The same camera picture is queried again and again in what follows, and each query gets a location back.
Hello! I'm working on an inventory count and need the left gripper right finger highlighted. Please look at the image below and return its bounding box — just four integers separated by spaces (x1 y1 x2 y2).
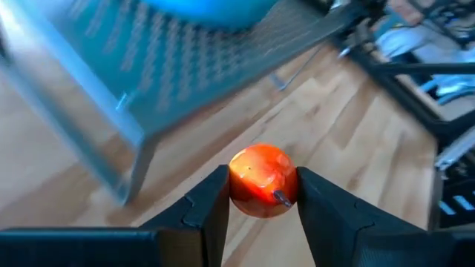
295 166 475 267

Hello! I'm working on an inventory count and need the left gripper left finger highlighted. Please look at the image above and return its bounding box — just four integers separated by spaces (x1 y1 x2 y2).
0 165 231 267

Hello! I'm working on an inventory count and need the small red-orange toy fruit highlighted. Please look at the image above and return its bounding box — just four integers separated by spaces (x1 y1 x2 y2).
228 143 299 219

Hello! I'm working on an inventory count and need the grey perforated metal stand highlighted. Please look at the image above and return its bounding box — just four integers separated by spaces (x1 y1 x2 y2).
0 0 368 205

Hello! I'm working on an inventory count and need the blue collapsible colander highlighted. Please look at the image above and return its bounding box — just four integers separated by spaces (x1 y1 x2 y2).
140 0 279 30

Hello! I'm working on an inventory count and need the black vented metal panel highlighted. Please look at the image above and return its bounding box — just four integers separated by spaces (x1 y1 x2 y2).
439 172 475 229

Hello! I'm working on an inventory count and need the silver frame bracket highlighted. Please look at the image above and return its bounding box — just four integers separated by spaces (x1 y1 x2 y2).
433 128 475 171

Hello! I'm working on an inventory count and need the black aluminium rig frame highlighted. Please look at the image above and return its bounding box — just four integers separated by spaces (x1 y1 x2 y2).
333 0 475 231

